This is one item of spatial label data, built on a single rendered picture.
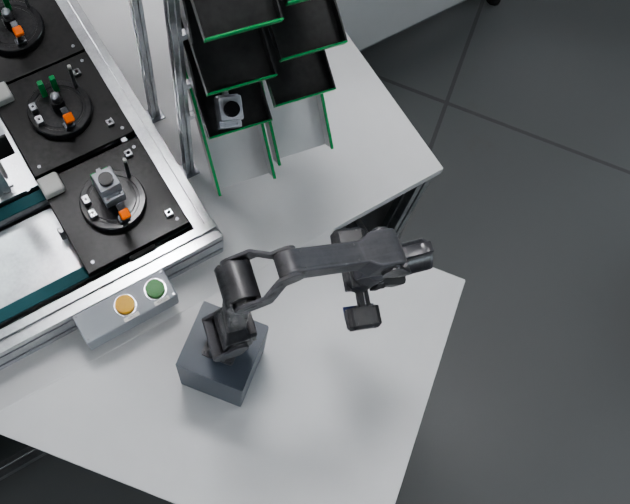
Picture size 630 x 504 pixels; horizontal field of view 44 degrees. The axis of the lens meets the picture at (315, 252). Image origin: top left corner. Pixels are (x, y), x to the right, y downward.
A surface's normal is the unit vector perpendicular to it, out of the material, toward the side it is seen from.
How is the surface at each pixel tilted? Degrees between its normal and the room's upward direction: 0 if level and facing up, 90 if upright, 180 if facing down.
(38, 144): 0
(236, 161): 45
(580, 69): 0
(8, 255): 0
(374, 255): 13
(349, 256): 23
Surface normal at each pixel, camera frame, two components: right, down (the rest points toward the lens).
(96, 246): 0.11, -0.34
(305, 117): 0.34, 0.39
